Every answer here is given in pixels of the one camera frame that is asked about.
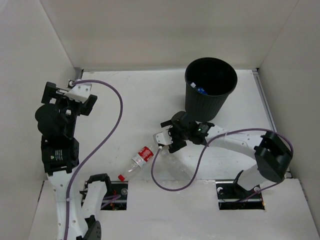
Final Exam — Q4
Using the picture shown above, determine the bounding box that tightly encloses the red label plastic bottle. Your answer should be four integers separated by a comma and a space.
117, 143, 158, 182

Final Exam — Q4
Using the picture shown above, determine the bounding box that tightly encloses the blue label plastic bottle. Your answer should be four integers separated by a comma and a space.
190, 82, 208, 95

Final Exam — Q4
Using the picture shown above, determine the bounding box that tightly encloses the black ribbed plastic bin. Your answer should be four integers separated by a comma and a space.
184, 57, 238, 122

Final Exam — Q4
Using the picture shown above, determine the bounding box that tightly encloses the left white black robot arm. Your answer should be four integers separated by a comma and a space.
35, 82, 112, 240

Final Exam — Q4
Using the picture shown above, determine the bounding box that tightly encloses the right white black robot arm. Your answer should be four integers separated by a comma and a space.
153, 111, 294, 198

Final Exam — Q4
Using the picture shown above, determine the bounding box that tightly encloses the clear unlabelled plastic bottle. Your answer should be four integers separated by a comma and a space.
160, 148, 194, 185

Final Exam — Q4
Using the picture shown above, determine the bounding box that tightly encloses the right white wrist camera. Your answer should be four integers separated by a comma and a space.
153, 130, 173, 146

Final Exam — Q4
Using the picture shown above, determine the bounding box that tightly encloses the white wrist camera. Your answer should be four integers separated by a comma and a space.
63, 83, 92, 103
153, 130, 173, 146

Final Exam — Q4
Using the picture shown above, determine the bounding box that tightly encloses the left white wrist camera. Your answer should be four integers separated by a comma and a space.
63, 83, 92, 103

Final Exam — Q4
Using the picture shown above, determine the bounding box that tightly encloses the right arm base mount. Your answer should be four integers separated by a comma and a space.
215, 180, 265, 210

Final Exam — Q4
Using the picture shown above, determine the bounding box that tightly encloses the right aluminium table rail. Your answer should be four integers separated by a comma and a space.
252, 68, 293, 183

